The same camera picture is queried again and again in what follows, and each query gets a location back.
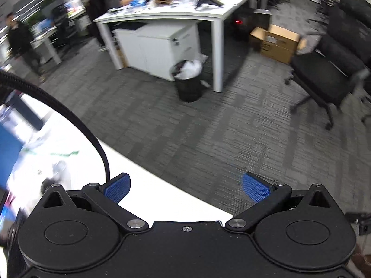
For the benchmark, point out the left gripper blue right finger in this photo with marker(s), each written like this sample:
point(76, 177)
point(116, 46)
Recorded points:
point(255, 187)

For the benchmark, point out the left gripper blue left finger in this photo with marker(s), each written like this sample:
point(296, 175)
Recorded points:
point(117, 188)

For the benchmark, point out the black waste bin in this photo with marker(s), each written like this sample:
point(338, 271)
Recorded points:
point(188, 89)

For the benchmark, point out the black office chair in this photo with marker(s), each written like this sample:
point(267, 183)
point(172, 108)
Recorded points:
point(339, 60)

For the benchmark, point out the cardboard box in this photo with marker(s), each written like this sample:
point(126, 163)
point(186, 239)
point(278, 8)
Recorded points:
point(277, 43)

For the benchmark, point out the white drawer cabinet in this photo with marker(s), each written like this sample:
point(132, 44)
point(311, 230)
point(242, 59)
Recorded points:
point(155, 46)

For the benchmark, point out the standing person in black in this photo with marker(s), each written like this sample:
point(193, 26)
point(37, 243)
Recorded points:
point(20, 40)

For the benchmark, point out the white office desk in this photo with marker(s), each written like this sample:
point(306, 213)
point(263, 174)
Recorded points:
point(214, 14)

